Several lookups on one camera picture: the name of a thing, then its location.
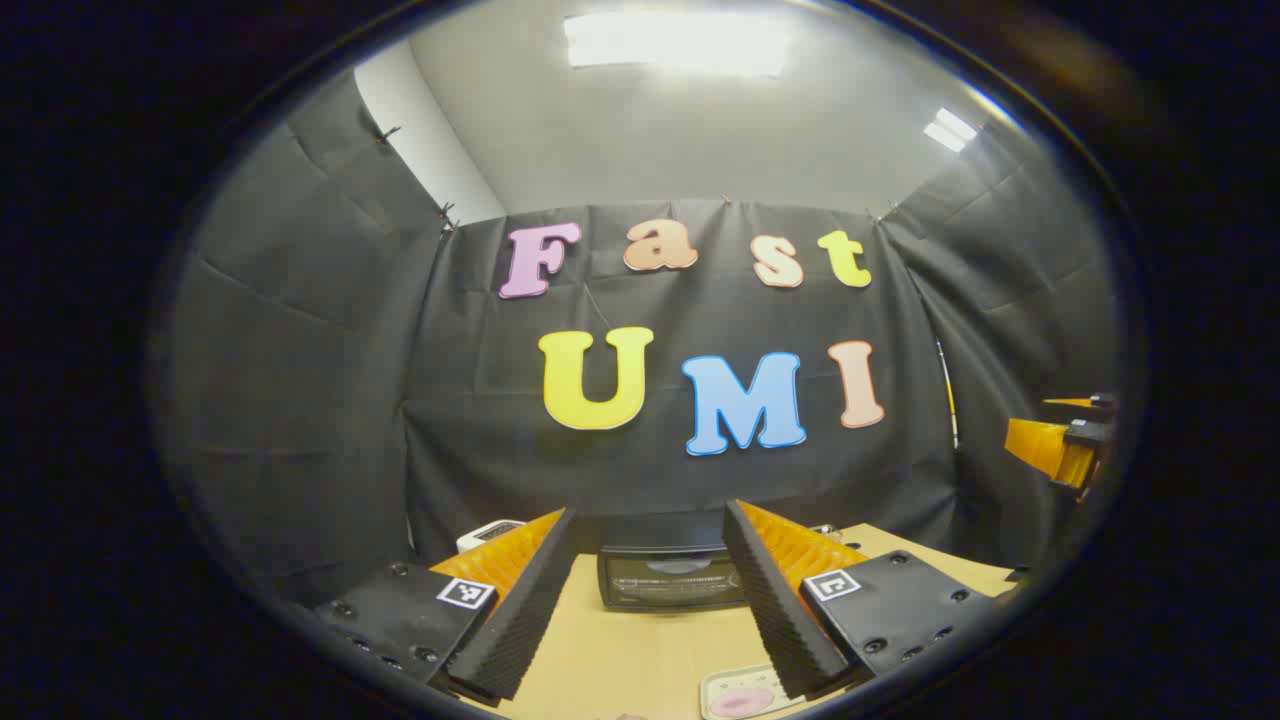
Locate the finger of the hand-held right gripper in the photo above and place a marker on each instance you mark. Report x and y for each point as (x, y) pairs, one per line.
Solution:
(1045, 450)
(1075, 403)

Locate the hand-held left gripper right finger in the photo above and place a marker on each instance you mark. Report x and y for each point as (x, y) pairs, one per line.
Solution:
(775, 610)

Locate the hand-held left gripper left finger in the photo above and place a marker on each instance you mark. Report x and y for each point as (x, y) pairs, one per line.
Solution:
(520, 620)

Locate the cream plate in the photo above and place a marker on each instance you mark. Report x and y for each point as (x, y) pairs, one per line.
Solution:
(720, 682)

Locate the pink food slice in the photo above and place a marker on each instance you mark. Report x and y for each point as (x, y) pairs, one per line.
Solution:
(742, 702)

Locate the black electric oven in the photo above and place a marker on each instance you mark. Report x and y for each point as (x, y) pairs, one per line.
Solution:
(670, 580)

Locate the white toaster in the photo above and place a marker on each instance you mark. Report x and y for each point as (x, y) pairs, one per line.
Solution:
(485, 535)

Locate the black backdrop cloth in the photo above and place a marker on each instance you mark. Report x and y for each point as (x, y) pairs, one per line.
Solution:
(480, 400)

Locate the small ceiling light panel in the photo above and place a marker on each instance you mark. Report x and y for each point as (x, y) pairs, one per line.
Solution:
(950, 130)

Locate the large ceiling light panel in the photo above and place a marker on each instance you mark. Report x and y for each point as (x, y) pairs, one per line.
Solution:
(675, 42)

